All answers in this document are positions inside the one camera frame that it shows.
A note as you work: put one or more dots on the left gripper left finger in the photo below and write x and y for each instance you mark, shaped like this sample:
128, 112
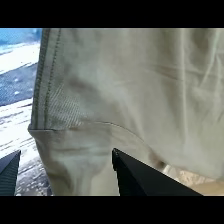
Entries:
8, 176

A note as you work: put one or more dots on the beige trousers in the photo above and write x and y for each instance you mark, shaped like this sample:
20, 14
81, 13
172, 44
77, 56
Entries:
133, 93

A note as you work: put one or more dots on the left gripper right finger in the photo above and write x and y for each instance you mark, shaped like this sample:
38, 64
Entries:
136, 180

